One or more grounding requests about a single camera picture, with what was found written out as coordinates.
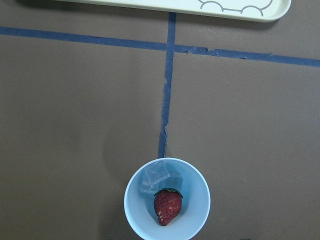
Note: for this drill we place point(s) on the clear ice cube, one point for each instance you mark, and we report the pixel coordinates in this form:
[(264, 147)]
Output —
[(160, 175)]

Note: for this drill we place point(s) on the red strawberry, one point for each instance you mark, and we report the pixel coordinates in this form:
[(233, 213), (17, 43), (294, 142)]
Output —
[(167, 205)]

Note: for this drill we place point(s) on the light blue cup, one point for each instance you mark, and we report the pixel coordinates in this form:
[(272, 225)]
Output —
[(196, 202)]

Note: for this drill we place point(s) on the cream bear tray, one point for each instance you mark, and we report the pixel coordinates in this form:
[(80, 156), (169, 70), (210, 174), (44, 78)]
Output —
[(263, 11)]

